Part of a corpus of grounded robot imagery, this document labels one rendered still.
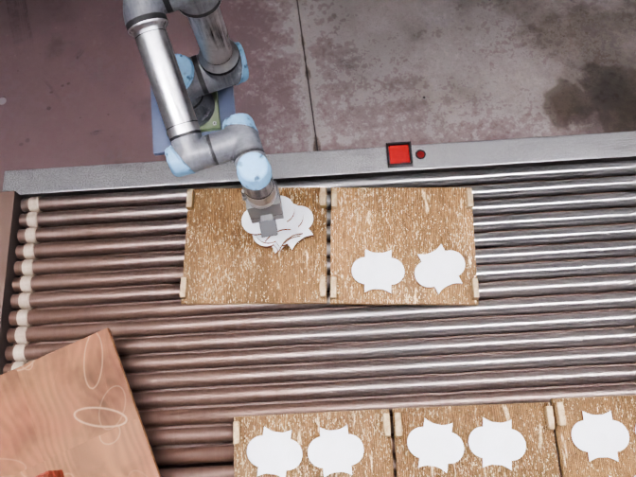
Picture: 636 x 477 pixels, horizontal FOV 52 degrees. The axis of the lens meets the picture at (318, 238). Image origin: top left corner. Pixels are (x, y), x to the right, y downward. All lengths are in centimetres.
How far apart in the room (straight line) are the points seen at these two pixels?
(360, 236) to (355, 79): 146
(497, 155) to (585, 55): 150
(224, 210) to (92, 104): 156
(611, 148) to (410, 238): 68
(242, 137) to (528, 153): 93
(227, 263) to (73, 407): 55
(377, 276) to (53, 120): 204
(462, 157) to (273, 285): 69
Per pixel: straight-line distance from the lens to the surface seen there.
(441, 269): 184
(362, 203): 190
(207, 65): 192
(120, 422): 175
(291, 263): 185
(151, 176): 204
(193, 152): 153
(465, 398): 182
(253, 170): 145
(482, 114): 317
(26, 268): 207
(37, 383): 184
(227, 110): 215
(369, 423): 177
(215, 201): 194
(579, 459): 186
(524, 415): 183
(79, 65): 350
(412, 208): 190
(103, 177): 209
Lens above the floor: 270
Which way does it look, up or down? 71 degrees down
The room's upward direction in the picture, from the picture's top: 7 degrees counter-clockwise
